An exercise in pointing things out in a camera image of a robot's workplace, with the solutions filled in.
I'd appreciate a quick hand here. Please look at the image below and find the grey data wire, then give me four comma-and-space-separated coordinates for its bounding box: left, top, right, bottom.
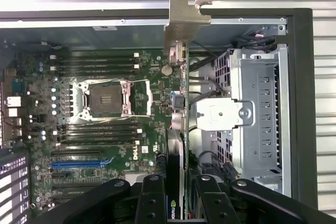
189, 76, 229, 96
189, 90, 226, 99

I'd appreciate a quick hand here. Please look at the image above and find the perforated metal disk bay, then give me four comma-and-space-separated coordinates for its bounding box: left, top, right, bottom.
213, 43, 292, 199

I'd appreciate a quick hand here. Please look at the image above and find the black cable with connectors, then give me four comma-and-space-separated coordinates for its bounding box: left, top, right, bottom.
198, 150, 241, 180

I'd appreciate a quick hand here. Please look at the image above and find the black long expansion slot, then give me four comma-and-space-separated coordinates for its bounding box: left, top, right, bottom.
54, 194, 89, 203
51, 183, 102, 191
51, 149, 103, 157

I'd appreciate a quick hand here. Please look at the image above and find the black silver PC case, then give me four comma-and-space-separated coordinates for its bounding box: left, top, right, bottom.
0, 7, 316, 224

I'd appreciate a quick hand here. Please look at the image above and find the silver chipset heatsink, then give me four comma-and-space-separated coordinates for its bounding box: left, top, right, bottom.
125, 173, 144, 183

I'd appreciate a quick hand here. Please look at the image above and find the silver socket cover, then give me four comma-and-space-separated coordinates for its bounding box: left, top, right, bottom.
131, 79, 154, 117

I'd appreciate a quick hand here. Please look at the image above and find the silver wire locking lever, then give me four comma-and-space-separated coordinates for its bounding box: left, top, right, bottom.
86, 77, 148, 84
83, 114, 149, 124

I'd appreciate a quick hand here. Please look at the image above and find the CPU socket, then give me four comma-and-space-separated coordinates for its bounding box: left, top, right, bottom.
69, 79, 134, 120

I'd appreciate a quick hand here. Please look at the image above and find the blue expansion slot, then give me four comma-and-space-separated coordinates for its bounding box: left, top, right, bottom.
51, 157, 116, 170

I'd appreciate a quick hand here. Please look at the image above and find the green Dell motherboard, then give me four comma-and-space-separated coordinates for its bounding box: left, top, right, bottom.
0, 47, 190, 219

